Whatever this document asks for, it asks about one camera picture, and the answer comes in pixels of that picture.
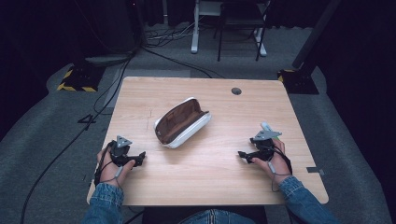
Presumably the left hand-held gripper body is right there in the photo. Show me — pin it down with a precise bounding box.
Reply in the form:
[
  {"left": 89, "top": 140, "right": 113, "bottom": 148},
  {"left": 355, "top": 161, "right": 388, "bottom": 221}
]
[{"left": 108, "top": 134, "right": 138, "bottom": 168}]

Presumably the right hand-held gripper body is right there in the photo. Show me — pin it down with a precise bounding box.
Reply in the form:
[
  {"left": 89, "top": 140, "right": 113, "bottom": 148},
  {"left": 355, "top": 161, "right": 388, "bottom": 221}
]
[{"left": 248, "top": 129, "right": 283, "bottom": 162}]

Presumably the white and green pen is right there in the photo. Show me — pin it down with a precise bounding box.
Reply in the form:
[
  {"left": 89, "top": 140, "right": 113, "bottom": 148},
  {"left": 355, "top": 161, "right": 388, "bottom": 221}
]
[{"left": 260, "top": 121, "right": 283, "bottom": 140}]

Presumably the white pencil case brown lining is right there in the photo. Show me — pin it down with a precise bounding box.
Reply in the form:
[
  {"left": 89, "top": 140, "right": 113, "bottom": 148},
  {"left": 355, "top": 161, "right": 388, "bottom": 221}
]
[{"left": 153, "top": 96, "right": 213, "bottom": 149}]

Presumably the person's left hand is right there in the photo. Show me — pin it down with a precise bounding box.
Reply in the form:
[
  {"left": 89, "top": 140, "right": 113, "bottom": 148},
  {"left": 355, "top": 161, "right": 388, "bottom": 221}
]
[{"left": 96, "top": 147, "right": 136, "bottom": 189}]

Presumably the person's right hand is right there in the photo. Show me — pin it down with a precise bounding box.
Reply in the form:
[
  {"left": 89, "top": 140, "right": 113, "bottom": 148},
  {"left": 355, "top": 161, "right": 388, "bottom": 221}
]
[{"left": 251, "top": 138, "right": 293, "bottom": 185}]

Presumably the grey tape strip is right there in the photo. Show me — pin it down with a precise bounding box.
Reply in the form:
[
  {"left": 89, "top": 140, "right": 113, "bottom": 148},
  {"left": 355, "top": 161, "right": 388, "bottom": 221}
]
[{"left": 305, "top": 166, "right": 325, "bottom": 175}]

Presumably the person's lap in jeans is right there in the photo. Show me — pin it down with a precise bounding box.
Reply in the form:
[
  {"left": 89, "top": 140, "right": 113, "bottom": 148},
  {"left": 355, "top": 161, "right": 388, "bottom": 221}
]
[{"left": 179, "top": 208, "right": 257, "bottom": 224}]

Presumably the black stand base striped edge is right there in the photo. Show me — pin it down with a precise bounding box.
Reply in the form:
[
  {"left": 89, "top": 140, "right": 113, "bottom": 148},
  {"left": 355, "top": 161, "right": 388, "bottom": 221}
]
[
  {"left": 276, "top": 68, "right": 320, "bottom": 95},
  {"left": 56, "top": 63, "right": 106, "bottom": 93}
]

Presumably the dark slanted stand pole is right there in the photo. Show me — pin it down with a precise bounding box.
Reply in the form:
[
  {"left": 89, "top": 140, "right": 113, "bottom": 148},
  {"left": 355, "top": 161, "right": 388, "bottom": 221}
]
[{"left": 291, "top": 0, "right": 342, "bottom": 70}]

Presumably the black metal chair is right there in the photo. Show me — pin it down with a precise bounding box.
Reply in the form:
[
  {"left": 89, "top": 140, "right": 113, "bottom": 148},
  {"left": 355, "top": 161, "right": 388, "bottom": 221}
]
[{"left": 213, "top": 0, "right": 271, "bottom": 63}]

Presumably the left hand-held gripper cable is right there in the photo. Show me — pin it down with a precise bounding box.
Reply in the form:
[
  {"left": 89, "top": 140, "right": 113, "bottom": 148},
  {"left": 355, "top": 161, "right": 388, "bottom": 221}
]
[{"left": 93, "top": 141, "right": 124, "bottom": 189}]

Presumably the hand-held gripper cable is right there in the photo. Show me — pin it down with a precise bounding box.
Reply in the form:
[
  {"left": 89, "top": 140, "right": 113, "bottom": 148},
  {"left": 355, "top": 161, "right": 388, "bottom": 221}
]
[
  {"left": 93, "top": 141, "right": 124, "bottom": 189},
  {"left": 266, "top": 145, "right": 294, "bottom": 193}
]

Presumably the right hand-held gripper cable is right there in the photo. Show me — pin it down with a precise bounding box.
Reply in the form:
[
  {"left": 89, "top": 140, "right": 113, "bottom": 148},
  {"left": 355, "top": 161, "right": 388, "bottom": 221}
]
[{"left": 266, "top": 145, "right": 294, "bottom": 193}]

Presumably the long black floor cable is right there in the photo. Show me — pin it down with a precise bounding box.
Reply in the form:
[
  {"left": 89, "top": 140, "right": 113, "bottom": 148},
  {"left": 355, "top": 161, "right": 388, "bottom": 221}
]
[{"left": 19, "top": 46, "right": 226, "bottom": 224}]

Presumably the bundle of floor cables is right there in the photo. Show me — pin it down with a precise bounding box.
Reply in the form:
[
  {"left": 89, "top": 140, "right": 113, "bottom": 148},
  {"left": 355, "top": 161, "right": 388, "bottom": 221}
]
[{"left": 145, "top": 21, "right": 196, "bottom": 49}]

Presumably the white desk frame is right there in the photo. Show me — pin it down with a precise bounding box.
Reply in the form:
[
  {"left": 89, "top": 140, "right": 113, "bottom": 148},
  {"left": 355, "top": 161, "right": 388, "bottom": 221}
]
[{"left": 190, "top": 0, "right": 269, "bottom": 58}]

